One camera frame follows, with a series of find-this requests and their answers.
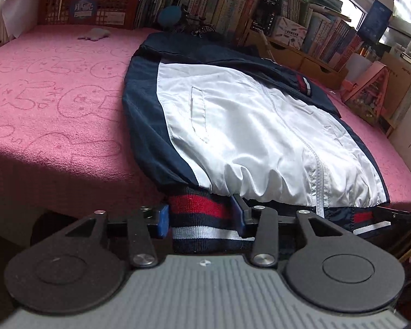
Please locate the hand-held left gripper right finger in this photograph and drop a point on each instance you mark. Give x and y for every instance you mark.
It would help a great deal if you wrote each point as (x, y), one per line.
(239, 219)

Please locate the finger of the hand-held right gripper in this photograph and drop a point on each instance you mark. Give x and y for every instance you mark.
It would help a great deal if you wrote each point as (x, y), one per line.
(394, 213)

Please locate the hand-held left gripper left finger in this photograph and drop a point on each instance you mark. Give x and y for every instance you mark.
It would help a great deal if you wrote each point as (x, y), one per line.
(163, 221)

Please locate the navy and white jacket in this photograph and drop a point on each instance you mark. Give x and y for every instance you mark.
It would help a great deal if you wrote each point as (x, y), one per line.
(243, 137)

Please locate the pink house-shaped box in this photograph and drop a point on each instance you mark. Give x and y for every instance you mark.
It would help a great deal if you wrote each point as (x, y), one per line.
(373, 96)

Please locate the brown cardboard box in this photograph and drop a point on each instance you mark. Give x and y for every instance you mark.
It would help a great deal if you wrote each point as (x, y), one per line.
(402, 78)

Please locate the curved white paper sheet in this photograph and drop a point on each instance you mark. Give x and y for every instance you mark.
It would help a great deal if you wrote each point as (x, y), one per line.
(359, 68)

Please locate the white plastic holder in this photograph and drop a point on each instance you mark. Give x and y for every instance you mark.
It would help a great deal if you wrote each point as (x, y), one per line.
(409, 51)

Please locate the wooden drawer organizer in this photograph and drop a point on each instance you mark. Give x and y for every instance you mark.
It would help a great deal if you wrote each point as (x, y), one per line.
(294, 58)

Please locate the miniature black bicycle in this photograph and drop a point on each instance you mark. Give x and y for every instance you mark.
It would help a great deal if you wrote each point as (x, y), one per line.
(203, 29)

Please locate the white label printer box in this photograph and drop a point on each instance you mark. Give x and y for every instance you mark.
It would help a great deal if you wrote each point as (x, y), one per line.
(291, 32)

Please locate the dark blue card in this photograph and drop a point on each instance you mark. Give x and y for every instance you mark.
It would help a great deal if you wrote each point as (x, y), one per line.
(375, 20)

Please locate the small grey glove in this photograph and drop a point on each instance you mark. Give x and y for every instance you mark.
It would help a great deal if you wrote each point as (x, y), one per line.
(96, 34)

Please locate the blue plush ball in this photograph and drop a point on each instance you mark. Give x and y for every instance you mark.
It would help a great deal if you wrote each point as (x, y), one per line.
(169, 17)

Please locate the black smartphone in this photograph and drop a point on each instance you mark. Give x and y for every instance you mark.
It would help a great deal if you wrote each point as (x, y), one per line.
(265, 13)

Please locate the window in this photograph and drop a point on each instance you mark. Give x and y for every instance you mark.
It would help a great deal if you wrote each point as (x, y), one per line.
(407, 0)

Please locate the red plastic crate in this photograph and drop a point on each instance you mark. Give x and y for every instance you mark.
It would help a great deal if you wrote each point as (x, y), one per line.
(116, 10)

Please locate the row of books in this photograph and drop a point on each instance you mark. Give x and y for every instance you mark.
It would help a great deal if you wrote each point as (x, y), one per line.
(219, 3)

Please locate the large white poster paper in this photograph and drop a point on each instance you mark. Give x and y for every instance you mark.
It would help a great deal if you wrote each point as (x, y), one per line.
(20, 10)

